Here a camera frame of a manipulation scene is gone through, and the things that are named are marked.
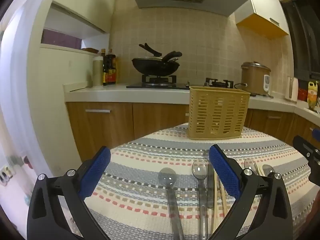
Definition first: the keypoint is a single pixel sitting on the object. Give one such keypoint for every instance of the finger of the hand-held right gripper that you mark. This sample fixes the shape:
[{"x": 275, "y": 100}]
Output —
[
  {"x": 302, "y": 146},
  {"x": 316, "y": 133}
]

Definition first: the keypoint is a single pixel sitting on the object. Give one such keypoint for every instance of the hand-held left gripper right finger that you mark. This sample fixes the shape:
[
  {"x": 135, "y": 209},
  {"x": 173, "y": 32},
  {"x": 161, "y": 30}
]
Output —
[{"x": 225, "y": 170}]

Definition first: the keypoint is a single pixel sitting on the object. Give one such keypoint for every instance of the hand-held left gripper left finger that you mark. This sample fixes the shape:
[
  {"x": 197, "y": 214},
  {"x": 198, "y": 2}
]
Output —
[{"x": 96, "y": 170}]

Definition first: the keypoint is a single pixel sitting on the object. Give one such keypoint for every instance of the wooden chopstick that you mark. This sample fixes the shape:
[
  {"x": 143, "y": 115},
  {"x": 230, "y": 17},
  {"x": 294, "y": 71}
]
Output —
[
  {"x": 260, "y": 171},
  {"x": 223, "y": 202},
  {"x": 215, "y": 205}
]

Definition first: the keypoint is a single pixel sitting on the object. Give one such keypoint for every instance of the tan plastic slotted basket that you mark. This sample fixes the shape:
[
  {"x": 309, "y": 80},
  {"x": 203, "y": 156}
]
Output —
[{"x": 217, "y": 112}]

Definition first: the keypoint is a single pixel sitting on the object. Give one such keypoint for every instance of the yellow cooking oil bottle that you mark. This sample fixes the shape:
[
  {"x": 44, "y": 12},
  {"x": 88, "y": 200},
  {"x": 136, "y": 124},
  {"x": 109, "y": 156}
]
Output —
[{"x": 313, "y": 95}]

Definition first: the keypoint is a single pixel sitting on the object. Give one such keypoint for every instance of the red packet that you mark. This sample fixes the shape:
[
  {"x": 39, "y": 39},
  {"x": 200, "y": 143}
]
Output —
[{"x": 302, "y": 95}]

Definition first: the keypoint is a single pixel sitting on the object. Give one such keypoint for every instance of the wooden base cabinet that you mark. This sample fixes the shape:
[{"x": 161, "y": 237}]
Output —
[{"x": 105, "y": 125}]

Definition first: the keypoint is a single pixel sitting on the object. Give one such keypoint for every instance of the striped woven table mat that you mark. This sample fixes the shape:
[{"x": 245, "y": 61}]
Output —
[{"x": 150, "y": 160}]

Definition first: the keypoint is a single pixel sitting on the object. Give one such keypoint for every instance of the white kitchen countertop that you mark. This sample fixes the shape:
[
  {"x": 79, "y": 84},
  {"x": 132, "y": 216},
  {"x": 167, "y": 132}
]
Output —
[{"x": 120, "y": 93}]

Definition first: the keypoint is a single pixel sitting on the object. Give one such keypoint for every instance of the brown rice cooker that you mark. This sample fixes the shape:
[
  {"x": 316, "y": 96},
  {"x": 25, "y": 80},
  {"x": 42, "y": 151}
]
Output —
[{"x": 252, "y": 80}]

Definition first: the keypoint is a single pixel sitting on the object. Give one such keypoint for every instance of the dark window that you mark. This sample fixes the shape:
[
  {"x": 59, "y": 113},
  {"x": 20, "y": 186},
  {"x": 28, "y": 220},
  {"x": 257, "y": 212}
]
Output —
[{"x": 300, "y": 42}]

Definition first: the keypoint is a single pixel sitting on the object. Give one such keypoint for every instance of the white canister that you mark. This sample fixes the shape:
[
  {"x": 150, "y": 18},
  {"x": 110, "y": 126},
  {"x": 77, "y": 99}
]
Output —
[{"x": 97, "y": 71}]

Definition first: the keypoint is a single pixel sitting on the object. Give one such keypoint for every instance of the dark sauce bottle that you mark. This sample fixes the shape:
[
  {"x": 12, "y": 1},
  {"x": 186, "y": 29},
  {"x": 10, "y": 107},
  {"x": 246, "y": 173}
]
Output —
[
  {"x": 104, "y": 70},
  {"x": 111, "y": 67}
]

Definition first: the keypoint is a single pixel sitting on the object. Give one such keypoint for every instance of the black gas stove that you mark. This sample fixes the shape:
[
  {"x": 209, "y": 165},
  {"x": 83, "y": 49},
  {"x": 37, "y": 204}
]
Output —
[{"x": 160, "y": 85}]

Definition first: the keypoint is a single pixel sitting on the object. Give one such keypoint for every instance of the black wok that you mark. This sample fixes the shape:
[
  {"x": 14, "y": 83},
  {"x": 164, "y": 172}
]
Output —
[{"x": 155, "y": 68}]

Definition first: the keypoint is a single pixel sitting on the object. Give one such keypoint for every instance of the wooden tray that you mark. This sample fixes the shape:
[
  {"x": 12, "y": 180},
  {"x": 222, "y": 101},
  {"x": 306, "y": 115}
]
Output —
[{"x": 90, "y": 50}]

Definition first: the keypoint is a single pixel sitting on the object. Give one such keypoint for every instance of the white and yellow wall cabinet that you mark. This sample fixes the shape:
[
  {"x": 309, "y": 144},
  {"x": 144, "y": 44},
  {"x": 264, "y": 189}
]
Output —
[{"x": 265, "y": 2}]

